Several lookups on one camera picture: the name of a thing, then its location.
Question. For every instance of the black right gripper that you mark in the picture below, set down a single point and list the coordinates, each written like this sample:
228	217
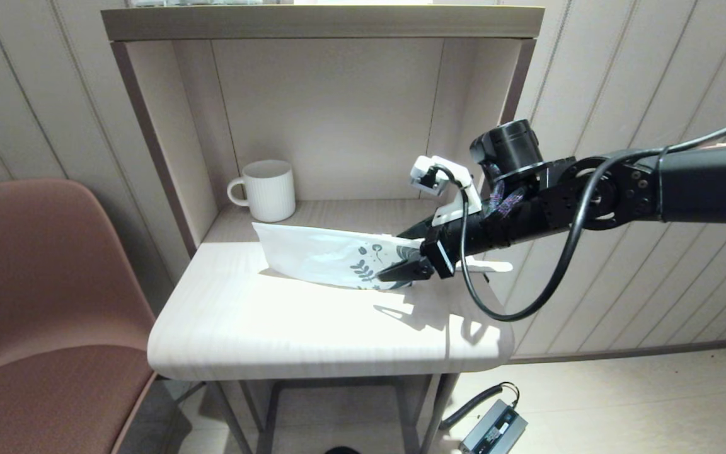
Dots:
483	230

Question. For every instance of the white pouch with blue plants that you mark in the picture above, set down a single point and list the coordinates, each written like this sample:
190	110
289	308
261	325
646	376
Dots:
312	255

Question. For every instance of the white plastic comb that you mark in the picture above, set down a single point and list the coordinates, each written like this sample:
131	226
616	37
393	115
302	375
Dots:
495	266

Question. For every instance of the white ribbed mug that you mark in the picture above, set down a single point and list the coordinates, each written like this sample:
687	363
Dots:
271	189

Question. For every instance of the black round robot part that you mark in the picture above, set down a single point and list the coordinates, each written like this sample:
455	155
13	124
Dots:
341	451

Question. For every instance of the light wooden shelf desk unit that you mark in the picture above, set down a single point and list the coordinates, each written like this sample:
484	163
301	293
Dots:
325	22

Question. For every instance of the brown upholstered chair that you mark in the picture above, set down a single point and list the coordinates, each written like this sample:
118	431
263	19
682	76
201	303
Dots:
35	284

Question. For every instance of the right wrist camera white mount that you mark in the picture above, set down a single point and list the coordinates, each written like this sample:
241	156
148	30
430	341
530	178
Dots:
454	189

